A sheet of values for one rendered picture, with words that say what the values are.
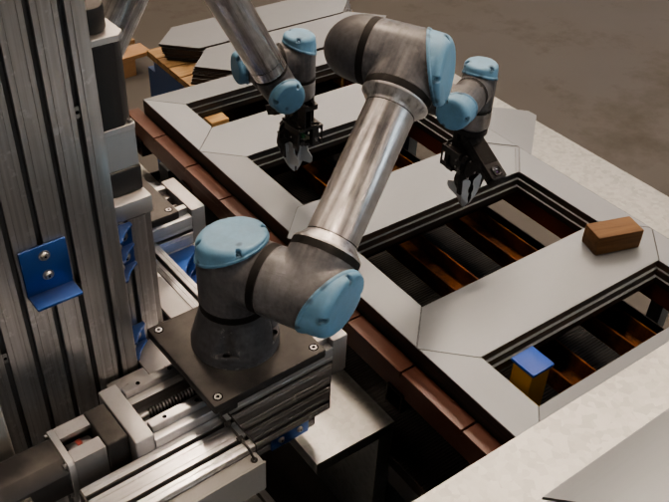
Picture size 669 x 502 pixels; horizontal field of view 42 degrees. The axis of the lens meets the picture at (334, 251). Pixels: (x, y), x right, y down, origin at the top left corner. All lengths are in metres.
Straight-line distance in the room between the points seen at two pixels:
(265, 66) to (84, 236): 0.59
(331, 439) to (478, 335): 0.37
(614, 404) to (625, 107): 3.34
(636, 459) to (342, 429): 0.68
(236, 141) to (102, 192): 1.04
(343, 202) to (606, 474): 0.55
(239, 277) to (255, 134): 1.11
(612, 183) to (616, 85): 2.36
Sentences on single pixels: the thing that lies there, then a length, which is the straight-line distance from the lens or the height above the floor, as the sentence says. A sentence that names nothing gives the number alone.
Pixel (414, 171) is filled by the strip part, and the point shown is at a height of 0.87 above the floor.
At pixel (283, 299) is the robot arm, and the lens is 1.29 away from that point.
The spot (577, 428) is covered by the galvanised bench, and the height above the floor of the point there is 1.05.
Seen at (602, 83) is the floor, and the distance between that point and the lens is 4.90.
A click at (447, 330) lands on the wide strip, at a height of 0.87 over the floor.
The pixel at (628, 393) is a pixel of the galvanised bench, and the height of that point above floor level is 1.05.
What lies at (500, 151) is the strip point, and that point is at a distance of 2.39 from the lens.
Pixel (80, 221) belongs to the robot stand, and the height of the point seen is 1.29.
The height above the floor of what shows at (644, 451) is 1.07.
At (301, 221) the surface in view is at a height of 0.87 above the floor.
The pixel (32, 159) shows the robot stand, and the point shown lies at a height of 1.42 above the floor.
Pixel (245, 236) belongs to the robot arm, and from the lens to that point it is 1.34.
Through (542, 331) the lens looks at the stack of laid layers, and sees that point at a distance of 1.86.
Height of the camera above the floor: 2.08
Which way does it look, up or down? 38 degrees down
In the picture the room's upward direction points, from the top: 3 degrees clockwise
